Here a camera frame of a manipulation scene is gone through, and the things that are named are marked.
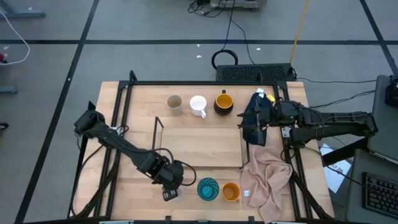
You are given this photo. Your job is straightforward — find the coiled black floor cable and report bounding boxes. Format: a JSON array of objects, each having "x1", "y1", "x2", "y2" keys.
[{"x1": 211, "y1": 0, "x2": 239, "y2": 70}]

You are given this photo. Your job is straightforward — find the black desk device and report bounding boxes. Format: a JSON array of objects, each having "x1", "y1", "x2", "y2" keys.
[{"x1": 384, "y1": 75, "x2": 398, "y2": 109}]

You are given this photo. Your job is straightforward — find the black keyboard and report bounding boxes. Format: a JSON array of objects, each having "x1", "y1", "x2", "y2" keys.
[{"x1": 362, "y1": 172, "x2": 398, "y2": 220}]

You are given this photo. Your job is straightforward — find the grey equipment cart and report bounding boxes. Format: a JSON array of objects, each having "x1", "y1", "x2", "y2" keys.
[{"x1": 210, "y1": 0, "x2": 268, "y2": 12}]

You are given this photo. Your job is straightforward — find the black mug with yellow inside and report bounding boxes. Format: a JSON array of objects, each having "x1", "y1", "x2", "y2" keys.
[{"x1": 213, "y1": 89, "x2": 234, "y2": 116}]

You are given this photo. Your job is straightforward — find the navy blue cloth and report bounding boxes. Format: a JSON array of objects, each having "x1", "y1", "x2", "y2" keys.
[{"x1": 241, "y1": 88, "x2": 274, "y2": 147}]

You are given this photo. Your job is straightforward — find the wooden shelf with black frame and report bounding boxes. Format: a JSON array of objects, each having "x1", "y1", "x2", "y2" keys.
[{"x1": 151, "y1": 116, "x2": 251, "y2": 170}]

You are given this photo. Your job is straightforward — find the beige handleless cup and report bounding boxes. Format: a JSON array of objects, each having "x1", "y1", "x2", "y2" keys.
[{"x1": 166, "y1": 94, "x2": 183, "y2": 115}]

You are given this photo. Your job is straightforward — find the grey side desk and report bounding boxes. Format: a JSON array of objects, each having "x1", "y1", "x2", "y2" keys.
[{"x1": 344, "y1": 148, "x2": 398, "y2": 224}]

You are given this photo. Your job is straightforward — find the black cable tangle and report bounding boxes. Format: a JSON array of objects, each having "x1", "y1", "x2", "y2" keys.
[{"x1": 187, "y1": 0, "x2": 228, "y2": 19}]

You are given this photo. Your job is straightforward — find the black metal table frame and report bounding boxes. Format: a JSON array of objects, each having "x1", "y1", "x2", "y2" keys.
[{"x1": 67, "y1": 70, "x2": 335, "y2": 220}]

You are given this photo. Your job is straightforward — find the white floor cable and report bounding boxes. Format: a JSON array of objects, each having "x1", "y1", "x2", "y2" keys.
[{"x1": 0, "y1": 9, "x2": 31, "y2": 66}]

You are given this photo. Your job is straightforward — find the orange handleless cup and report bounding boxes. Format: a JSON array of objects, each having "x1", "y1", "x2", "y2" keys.
[{"x1": 221, "y1": 182, "x2": 241, "y2": 202}]

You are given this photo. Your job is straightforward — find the white ceramic mug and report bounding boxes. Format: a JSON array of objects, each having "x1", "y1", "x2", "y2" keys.
[{"x1": 189, "y1": 95, "x2": 208, "y2": 119}]

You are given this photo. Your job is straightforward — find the white paper sheet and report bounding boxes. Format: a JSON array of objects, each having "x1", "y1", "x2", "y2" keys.
[{"x1": 319, "y1": 142, "x2": 353, "y2": 194}]

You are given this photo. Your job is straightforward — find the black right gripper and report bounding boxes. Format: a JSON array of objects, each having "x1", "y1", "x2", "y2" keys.
[{"x1": 237, "y1": 101, "x2": 282, "y2": 135}]

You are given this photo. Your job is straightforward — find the yellow floor cable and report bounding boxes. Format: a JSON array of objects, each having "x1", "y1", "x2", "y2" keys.
[{"x1": 289, "y1": 0, "x2": 312, "y2": 65}]

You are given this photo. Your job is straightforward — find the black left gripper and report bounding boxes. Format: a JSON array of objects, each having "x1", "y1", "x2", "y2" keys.
[{"x1": 152, "y1": 157, "x2": 185, "y2": 202}]

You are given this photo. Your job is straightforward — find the pink cloth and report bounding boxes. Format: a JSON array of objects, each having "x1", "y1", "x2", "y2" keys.
[{"x1": 239, "y1": 144, "x2": 294, "y2": 224}]

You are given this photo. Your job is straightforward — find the blue faceted plastic tumbler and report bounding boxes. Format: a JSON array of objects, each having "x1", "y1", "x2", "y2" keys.
[{"x1": 197, "y1": 177, "x2": 220, "y2": 202}]

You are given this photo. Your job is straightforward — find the thin black cable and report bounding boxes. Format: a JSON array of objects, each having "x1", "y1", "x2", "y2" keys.
[{"x1": 295, "y1": 76, "x2": 377, "y2": 85}]

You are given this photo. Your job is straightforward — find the black computer case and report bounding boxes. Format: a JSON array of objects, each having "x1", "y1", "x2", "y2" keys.
[{"x1": 216, "y1": 63, "x2": 296, "y2": 82}]

